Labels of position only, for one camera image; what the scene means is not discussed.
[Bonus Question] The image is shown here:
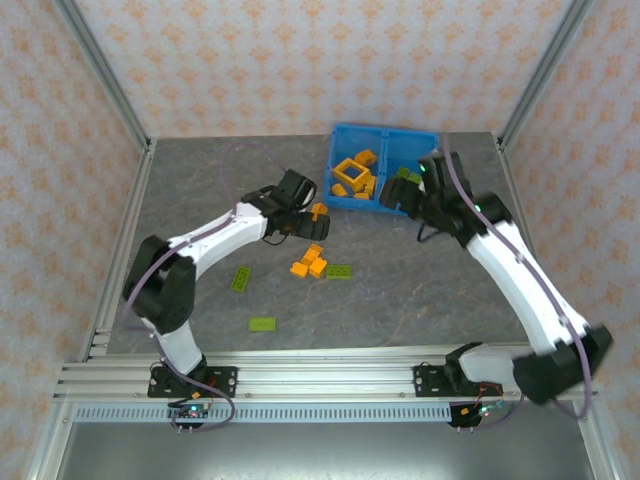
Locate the grey metal shelf panel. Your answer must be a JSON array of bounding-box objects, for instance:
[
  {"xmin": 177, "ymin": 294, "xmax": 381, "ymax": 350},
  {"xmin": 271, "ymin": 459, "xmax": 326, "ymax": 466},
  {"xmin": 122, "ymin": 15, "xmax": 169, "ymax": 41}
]
[{"xmin": 54, "ymin": 422, "xmax": 601, "ymax": 480}]

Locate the aluminium base beam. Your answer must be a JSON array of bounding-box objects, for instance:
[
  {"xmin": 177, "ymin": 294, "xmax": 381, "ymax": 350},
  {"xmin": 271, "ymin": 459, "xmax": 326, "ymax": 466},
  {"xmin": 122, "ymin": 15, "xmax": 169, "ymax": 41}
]
[{"xmin": 52, "ymin": 349, "xmax": 600, "ymax": 402}]

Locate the aluminium frame leg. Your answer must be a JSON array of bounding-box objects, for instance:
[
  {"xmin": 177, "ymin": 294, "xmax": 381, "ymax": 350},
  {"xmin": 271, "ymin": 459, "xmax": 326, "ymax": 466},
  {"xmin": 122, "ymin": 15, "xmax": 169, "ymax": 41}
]
[
  {"xmin": 27, "ymin": 399, "xmax": 76, "ymax": 480},
  {"xmin": 574, "ymin": 402, "xmax": 621, "ymax": 480}
]

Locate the aluminium table side rail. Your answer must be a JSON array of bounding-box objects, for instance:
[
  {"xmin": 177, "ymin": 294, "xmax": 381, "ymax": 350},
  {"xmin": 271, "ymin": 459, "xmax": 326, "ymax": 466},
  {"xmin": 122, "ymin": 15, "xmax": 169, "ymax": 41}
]
[
  {"xmin": 492, "ymin": 133, "xmax": 571, "ymax": 361},
  {"xmin": 78, "ymin": 138, "xmax": 157, "ymax": 362}
]

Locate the orange lego window frame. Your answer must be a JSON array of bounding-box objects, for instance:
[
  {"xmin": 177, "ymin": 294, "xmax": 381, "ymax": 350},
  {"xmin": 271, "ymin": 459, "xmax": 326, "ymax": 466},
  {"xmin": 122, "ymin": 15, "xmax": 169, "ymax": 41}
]
[{"xmin": 332, "ymin": 156, "xmax": 374, "ymax": 195}]

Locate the slotted grey cable duct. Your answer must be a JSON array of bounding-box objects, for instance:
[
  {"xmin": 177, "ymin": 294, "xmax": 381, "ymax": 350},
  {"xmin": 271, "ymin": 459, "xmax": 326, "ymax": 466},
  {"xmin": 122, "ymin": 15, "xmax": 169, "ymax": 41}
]
[{"xmin": 73, "ymin": 404, "xmax": 454, "ymax": 424}]

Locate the blue plastic bin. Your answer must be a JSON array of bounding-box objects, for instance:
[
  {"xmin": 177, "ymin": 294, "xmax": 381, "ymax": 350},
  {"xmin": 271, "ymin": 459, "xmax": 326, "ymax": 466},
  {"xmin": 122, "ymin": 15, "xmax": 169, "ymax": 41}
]
[
  {"xmin": 323, "ymin": 123, "xmax": 389, "ymax": 215},
  {"xmin": 382, "ymin": 127, "xmax": 442, "ymax": 217}
]

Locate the aluminium upright frame post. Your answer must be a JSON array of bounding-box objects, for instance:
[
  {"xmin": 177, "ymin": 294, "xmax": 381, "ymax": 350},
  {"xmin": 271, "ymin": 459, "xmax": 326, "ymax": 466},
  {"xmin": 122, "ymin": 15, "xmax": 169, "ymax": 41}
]
[
  {"xmin": 499, "ymin": 0, "xmax": 596, "ymax": 146},
  {"xmin": 54, "ymin": 0, "xmax": 154, "ymax": 151}
]

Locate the small control circuit board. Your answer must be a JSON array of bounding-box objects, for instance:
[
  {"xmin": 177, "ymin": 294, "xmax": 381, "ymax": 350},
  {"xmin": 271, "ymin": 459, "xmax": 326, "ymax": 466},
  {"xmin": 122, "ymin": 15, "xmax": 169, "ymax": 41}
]
[
  {"xmin": 169, "ymin": 405, "xmax": 211, "ymax": 422},
  {"xmin": 462, "ymin": 399, "xmax": 504, "ymax": 419}
]

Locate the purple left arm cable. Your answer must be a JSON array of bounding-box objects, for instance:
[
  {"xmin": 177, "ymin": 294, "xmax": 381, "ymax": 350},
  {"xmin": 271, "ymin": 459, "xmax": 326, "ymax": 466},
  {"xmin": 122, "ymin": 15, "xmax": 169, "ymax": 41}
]
[{"xmin": 122, "ymin": 142, "xmax": 281, "ymax": 434}]

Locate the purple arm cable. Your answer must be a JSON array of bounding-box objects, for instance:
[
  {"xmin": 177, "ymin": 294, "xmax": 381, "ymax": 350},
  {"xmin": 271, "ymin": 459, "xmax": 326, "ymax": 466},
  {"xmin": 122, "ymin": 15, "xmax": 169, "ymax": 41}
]
[
  {"xmin": 439, "ymin": 132, "xmax": 599, "ymax": 419},
  {"xmin": 122, "ymin": 142, "xmax": 281, "ymax": 434}
]

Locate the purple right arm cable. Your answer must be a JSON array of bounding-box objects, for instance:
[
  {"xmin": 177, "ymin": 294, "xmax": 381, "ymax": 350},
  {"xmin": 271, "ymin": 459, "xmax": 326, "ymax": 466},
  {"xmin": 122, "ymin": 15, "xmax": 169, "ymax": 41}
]
[{"xmin": 439, "ymin": 132, "xmax": 599, "ymax": 419}]

